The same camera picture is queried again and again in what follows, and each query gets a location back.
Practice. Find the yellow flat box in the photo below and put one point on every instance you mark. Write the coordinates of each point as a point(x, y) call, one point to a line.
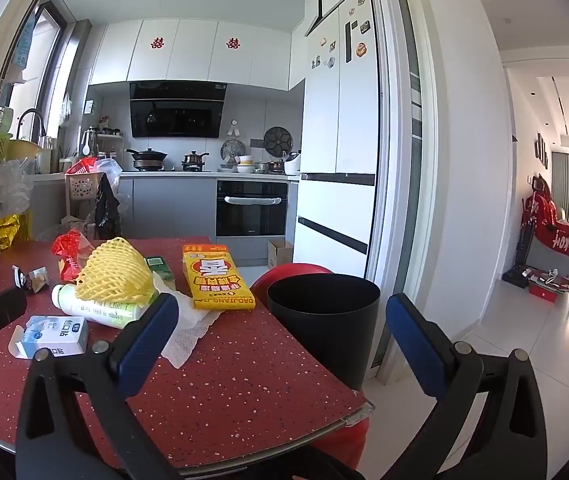
point(217, 277)

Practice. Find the red printed cloth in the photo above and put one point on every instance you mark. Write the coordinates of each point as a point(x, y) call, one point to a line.
point(554, 235)

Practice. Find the gold foil bag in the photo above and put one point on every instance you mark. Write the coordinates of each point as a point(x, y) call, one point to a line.
point(12, 230)

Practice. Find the black plastic bag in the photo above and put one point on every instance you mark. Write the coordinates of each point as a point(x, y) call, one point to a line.
point(107, 210)

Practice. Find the white bottle green label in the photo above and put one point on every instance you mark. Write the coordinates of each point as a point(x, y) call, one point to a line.
point(89, 312)

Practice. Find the black range hood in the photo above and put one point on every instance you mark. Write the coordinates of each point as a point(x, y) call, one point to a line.
point(177, 110)

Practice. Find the grey lower cabinets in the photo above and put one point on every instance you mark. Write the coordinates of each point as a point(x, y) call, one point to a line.
point(174, 205)

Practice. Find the clear plastic bag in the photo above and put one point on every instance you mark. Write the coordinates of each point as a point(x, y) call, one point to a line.
point(12, 185)

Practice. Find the yellow foam net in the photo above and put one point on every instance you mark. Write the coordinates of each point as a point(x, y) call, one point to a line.
point(114, 270)

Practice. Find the black wok with lid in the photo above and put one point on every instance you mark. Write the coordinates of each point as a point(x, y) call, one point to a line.
point(147, 156)

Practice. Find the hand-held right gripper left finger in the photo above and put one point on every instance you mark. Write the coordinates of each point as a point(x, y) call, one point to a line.
point(149, 340)

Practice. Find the kitchen faucet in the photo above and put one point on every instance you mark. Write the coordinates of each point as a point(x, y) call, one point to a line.
point(27, 115)

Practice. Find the yellow basket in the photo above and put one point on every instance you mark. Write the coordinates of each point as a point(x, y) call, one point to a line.
point(22, 150)

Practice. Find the black pot with lid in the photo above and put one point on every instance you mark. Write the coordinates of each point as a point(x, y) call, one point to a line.
point(194, 159)

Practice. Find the green white packet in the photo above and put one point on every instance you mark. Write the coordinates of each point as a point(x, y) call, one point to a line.
point(159, 267)

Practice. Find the red patterned basket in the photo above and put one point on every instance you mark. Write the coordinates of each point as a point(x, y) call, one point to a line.
point(82, 166)

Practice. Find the small brown snack wrapper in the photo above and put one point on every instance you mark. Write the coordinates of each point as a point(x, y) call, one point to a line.
point(34, 277)

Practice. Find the wall pictures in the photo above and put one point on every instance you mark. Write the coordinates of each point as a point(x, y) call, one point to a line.
point(542, 152)

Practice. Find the blue white small carton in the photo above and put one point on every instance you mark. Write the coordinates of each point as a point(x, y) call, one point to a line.
point(54, 335)

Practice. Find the white refrigerator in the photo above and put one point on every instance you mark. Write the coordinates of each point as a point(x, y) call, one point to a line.
point(334, 120)

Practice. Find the white upper cabinets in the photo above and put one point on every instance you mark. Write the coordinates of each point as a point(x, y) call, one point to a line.
point(189, 55)

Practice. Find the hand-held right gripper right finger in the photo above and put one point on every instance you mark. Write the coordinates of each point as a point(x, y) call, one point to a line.
point(414, 345)

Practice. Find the white plastic bag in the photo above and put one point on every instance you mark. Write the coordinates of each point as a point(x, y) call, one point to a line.
point(112, 169)

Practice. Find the black built-in oven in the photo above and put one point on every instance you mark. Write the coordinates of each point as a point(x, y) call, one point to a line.
point(252, 210)

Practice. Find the red paper-cut sticker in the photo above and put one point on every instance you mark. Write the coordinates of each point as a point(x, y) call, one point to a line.
point(156, 43)
point(233, 43)

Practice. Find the red box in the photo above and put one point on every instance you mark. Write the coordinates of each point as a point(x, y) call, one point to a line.
point(543, 292)

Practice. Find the white paper towel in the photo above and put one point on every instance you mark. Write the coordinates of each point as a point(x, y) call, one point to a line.
point(184, 330)

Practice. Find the black trash bin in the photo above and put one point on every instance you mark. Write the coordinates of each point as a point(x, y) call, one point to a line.
point(324, 320)

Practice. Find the group of fridge magnets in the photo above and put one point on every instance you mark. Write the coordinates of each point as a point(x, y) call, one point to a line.
point(362, 49)

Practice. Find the silver round rack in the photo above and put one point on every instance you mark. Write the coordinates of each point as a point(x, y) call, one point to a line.
point(232, 151)

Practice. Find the red round stool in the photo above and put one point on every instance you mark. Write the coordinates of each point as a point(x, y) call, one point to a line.
point(279, 277)

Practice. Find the white sliding door frame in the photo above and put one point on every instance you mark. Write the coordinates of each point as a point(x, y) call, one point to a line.
point(404, 160)

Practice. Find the stack of bowls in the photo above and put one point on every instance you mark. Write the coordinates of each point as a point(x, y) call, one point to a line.
point(245, 164)

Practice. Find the cardboard box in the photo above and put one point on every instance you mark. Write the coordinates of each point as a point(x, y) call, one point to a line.
point(279, 255)

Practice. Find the dark round perforated rack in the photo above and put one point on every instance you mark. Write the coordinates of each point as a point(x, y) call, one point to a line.
point(278, 141)

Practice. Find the red crumpled wrapper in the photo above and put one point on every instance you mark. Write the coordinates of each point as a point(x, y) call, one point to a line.
point(67, 255)

